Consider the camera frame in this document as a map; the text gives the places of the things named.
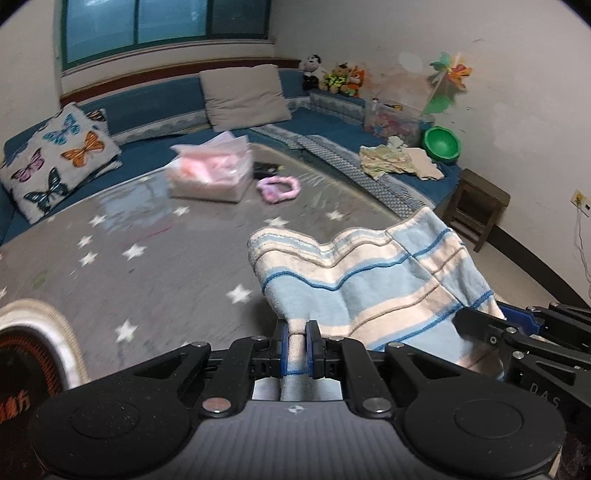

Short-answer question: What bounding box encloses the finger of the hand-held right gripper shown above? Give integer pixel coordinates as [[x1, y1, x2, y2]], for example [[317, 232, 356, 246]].
[[454, 307, 514, 348], [499, 301, 591, 334]]

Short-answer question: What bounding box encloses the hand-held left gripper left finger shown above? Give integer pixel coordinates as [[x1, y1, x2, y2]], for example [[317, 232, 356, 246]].
[[124, 320, 290, 417]]

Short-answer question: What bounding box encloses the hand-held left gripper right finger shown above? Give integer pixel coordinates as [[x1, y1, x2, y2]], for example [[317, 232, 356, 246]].
[[305, 320, 467, 418]]

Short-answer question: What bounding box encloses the blue striped knit shirt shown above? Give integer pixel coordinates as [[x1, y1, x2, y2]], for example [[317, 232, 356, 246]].
[[247, 207, 509, 402]]

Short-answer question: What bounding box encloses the dark wooden stool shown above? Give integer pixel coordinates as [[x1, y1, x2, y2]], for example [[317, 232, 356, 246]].
[[447, 168, 511, 253]]

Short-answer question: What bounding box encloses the pink scrunchie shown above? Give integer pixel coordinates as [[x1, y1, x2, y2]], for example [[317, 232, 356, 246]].
[[257, 175, 301, 204]]

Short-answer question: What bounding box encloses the small black device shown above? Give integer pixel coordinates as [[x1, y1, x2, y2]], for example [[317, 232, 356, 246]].
[[252, 161, 284, 180]]

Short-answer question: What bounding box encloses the green plastic bowl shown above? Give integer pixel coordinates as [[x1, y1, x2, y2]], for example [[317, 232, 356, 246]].
[[423, 126, 463, 166]]

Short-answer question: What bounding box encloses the yellowish crumpled cloth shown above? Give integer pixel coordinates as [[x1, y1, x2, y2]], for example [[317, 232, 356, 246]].
[[359, 136, 414, 181]]

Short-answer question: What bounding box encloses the pink tissue box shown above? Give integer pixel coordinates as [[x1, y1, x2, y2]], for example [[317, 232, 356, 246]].
[[166, 130, 254, 204]]

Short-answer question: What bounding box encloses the clear plastic storage box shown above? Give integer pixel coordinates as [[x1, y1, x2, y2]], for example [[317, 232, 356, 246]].
[[364, 99, 436, 147]]

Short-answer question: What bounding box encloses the colourful pinwheel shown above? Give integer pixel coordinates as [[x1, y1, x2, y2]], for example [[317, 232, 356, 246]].
[[422, 52, 473, 116]]

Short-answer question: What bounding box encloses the grey pillow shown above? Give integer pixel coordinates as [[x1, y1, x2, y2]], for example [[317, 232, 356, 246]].
[[199, 65, 293, 133]]

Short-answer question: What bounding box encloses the round black induction cooktop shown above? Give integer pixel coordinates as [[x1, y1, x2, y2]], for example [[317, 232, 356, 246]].
[[0, 299, 90, 419]]

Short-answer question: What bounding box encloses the orange fox plush toy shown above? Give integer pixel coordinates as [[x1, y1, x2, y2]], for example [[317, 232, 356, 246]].
[[346, 65, 368, 99]]

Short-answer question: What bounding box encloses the brown bear plush toy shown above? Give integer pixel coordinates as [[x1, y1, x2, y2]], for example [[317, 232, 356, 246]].
[[323, 62, 351, 96]]

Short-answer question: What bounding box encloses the blue corner sofa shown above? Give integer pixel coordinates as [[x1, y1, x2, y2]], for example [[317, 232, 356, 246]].
[[0, 58, 463, 246]]

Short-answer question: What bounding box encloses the butterfly print pillow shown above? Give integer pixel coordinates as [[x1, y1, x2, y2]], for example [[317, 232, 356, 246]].
[[0, 102, 123, 226]]

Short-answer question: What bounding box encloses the green framed window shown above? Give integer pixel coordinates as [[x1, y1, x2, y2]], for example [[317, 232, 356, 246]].
[[54, 0, 278, 73]]

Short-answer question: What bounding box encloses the white cable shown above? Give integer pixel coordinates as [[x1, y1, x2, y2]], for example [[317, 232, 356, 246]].
[[570, 205, 591, 288]]

